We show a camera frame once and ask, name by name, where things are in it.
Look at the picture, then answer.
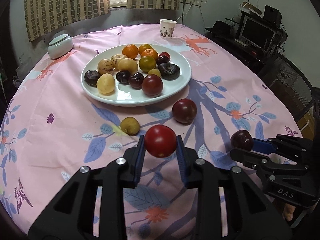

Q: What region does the left striped curtain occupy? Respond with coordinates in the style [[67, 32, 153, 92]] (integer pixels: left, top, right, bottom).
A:
[[24, 0, 110, 42]]

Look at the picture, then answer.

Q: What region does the pink floral tablecloth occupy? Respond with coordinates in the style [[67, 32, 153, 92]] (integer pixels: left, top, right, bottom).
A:
[[1, 24, 300, 232]]

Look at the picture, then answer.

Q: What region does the yellow potato-like fruit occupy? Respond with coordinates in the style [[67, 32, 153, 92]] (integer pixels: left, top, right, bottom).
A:
[[117, 58, 138, 75]]

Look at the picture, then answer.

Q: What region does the yellow pepino melon with stem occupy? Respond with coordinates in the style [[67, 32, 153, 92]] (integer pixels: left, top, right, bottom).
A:
[[111, 54, 127, 70]]

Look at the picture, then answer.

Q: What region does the dark red plum front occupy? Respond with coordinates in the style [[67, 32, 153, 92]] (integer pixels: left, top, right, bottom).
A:
[[129, 72, 144, 89]]

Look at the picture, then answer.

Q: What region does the plain yellow pepino melon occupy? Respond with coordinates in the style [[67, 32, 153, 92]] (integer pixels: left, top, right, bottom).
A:
[[97, 73, 116, 94]]

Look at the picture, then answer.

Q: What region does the bright red tomato small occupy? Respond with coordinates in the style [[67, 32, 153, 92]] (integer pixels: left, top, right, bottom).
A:
[[159, 51, 171, 61]]

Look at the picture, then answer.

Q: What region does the green-yellow tomato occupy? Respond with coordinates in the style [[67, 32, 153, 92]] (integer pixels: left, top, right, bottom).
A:
[[139, 56, 156, 73]]

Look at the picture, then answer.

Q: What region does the small yellow-green longan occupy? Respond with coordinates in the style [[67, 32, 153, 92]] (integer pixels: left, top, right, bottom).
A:
[[120, 117, 140, 135]]

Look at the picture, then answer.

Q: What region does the black computer monitor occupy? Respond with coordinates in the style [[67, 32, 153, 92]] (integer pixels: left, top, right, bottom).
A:
[[240, 18, 276, 51]]

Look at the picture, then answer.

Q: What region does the small yellow fruit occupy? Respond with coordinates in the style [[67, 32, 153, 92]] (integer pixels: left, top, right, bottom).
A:
[[148, 68, 161, 77]]

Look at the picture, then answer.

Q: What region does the wall power socket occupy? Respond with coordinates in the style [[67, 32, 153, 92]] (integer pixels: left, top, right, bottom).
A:
[[179, 0, 202, 7]]

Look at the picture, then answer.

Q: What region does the dark mottled passion fruit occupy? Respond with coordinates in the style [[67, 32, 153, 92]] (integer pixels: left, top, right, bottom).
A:
[[84, 70, 101, 87]]

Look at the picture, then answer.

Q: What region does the black speaker box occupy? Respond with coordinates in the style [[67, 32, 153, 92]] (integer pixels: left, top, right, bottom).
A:
[[263, 5, 282, 28]]

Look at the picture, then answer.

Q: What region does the small orange left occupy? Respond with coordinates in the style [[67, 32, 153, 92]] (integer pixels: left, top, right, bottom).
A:
[[138, 44, 152, 55]]

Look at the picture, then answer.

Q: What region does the white ceramic lidded jar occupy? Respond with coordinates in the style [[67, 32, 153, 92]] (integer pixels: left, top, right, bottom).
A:
[[48, 34, 73, 59]]

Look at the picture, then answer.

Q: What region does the dark cherry plum small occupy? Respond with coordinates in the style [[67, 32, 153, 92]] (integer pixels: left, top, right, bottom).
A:
[[231, 129, 254, 151]]

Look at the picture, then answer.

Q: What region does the floral paper cup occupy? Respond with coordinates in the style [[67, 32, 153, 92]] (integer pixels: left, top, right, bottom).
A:
[[160, 19, 177, 37]]

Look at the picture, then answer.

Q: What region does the striped pepino melon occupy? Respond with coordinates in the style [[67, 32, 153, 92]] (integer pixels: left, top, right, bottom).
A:
[[98, 59, 114, 75]]

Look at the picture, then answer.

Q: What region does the large orange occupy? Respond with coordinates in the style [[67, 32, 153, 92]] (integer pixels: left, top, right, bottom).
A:
[[121, 44, 139, 59]]

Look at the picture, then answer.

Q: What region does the small orange right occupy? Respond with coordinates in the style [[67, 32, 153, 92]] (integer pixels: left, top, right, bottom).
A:
[[141, 48, 158, 60]]

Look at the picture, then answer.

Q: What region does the white oval plate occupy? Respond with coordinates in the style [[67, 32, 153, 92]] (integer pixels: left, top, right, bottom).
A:
[[80, 44, 192, 107]]

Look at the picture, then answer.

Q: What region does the small orange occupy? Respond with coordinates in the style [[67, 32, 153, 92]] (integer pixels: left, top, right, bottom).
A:
[[141, 48, 158, 60], [138, 44, 152, 55]]

